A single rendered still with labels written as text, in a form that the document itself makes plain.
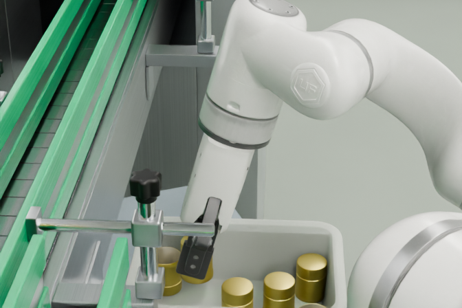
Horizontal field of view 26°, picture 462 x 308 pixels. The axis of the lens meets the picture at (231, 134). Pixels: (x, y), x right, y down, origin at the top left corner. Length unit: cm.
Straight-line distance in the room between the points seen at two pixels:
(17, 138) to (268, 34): 38
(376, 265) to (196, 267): 50
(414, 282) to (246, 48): 42
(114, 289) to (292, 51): 26
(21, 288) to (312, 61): 31
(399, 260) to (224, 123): 42
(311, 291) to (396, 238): 55
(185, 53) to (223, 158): 56
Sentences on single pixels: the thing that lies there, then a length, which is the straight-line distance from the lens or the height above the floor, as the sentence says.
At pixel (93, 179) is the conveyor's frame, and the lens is 115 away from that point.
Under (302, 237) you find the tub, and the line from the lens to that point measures 113.
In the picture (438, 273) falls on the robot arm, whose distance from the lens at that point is 55.
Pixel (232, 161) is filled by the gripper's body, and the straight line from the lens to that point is 96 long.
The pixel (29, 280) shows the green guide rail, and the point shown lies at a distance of 85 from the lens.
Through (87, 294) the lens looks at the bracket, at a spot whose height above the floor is 89.
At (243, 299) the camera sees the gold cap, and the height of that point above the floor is 81.
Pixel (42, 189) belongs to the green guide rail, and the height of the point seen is 96.
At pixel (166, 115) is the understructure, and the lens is 179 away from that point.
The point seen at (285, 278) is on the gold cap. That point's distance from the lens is 108.
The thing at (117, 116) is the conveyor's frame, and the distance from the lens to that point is 128.
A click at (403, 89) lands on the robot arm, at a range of 98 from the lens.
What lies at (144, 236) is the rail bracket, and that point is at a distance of 90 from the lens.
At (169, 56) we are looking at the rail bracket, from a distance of 150.
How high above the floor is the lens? 145
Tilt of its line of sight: 28 degrees down
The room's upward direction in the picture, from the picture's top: straight up
